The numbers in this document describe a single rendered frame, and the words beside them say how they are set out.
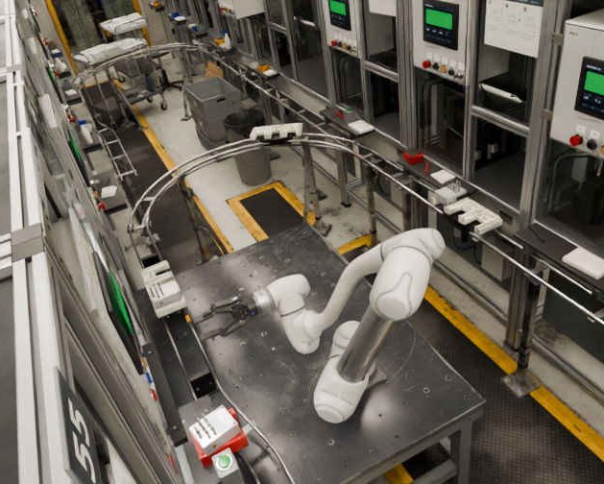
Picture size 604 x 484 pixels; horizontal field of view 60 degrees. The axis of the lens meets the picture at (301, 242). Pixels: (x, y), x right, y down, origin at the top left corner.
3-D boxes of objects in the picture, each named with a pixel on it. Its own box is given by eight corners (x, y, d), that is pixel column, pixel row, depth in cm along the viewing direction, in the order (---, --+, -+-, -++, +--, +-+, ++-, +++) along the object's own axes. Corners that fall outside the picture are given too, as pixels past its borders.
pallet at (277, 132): (252, 148, 377) (249, 134, 371) (255, 139, 388) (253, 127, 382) (302, 143, 371) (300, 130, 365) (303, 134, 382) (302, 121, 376)
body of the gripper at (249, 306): (253, 306, 198) (231, 316, 195) (250, 290, 193) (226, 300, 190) (261, 318, 192) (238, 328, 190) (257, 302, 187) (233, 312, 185)
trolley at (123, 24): (172, 83, 783) (151, 14, 726) (135, 95, 761) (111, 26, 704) (152, 72, 843) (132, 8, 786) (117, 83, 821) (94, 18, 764)
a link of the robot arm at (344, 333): (381, 353, 215) (377, 315, 202) (369, 389, 202) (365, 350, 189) (343, 347, 221) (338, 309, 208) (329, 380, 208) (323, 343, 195)
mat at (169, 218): (242, 262, 401) (242, 260, 401) (168, 292, 385) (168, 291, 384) (115, 78, 847) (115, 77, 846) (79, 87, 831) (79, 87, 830)
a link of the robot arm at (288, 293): (267, 284, 189) (281, 318, 189) (305, 268, 193) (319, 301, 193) (261, 285, 199) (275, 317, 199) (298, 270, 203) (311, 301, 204)
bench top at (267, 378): (486, 407, 199) (486, 400, 197) (227, 556, 170) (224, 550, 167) (309, 227, 313) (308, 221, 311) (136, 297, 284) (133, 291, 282)
